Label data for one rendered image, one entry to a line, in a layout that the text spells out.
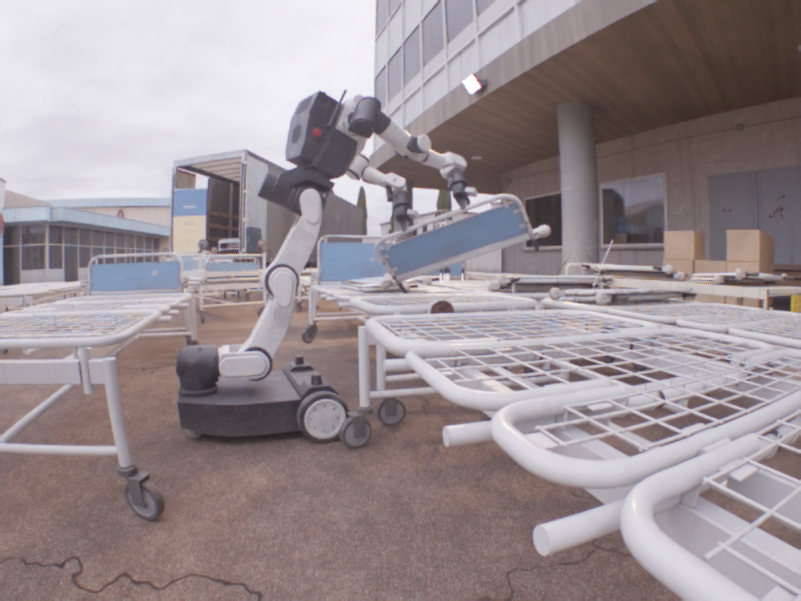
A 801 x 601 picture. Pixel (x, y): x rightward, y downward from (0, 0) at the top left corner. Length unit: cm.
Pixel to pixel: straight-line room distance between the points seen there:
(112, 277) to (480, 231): 247
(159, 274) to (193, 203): 986
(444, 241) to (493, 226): 24
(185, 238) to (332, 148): 1126
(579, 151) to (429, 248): 505
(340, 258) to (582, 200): 414
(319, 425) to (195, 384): 52
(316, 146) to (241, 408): 106
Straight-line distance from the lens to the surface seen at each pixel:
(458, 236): 198
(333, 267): 367
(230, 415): 163
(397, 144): 178
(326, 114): 179
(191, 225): 1285
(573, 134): 692
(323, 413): 162
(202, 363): 173
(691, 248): 501
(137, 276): 317
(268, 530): 117
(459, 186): 191
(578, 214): 665
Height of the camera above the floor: 67
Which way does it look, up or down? 5 degrees down
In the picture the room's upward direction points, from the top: straight up
